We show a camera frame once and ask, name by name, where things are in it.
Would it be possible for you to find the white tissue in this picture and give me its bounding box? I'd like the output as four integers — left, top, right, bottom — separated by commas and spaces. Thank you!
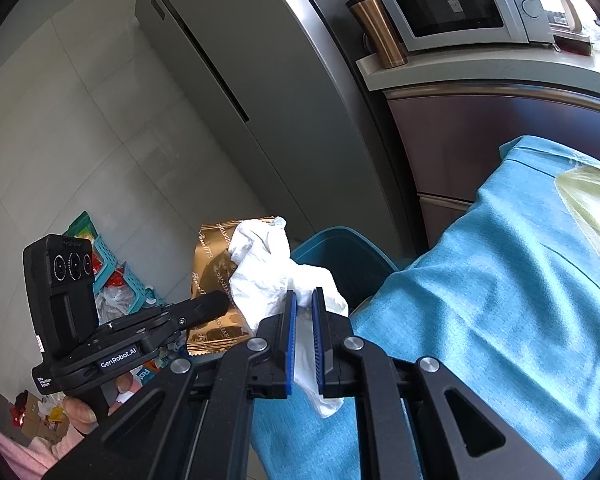
228, 216, 351, 418

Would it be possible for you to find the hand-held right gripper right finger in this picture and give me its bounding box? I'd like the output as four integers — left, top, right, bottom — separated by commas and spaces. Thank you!
311, 286, 566, 480

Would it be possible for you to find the cardboard box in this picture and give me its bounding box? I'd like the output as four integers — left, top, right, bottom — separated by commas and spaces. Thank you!
10, 392, 71, 442

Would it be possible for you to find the white microwave oven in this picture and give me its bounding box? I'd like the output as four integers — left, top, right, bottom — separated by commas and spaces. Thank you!
371, 0, 556, 53

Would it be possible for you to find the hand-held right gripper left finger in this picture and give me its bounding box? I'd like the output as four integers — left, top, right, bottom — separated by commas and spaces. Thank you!
42, 289, 298, 480

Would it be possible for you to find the teal plastic basket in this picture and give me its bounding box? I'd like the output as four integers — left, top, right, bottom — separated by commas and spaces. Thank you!
67, 210, 167, 322

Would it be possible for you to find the grey refrigerator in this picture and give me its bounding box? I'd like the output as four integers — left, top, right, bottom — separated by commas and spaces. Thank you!
135, 0, 416, 261

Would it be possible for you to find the copper travel mug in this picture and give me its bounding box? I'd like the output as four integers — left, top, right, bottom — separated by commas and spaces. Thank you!
345, 0, 409, 70

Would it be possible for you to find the electric kettle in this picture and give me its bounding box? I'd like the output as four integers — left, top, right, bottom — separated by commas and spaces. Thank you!
535, 0, 588, 36

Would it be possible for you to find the person's left forearm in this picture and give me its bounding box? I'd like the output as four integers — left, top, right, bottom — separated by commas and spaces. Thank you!
0, 417, 86, 480

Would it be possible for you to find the blue plastic bin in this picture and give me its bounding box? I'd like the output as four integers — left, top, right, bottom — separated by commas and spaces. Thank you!
292, 226, 401, 311

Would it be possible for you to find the blue floral tablecloth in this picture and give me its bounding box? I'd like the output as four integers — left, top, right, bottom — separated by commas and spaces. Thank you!
250, 135, 600, 480

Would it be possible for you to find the golden snack wrapper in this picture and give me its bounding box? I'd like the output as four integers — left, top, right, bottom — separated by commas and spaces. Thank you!
185, 217, 281, 357

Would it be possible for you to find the red food container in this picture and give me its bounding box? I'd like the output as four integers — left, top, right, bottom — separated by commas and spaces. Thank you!
552, 35, 594, 56

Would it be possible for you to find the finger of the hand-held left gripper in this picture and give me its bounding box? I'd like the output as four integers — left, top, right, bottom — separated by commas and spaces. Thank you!
176, 291, 232, 334

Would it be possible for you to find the kitchen counter with cabinets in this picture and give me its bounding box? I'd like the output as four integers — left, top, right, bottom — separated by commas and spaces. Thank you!
355, 35, 600, 257

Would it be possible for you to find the person's left hand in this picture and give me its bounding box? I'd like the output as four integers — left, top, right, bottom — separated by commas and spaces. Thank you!
62, 374, 135, 429

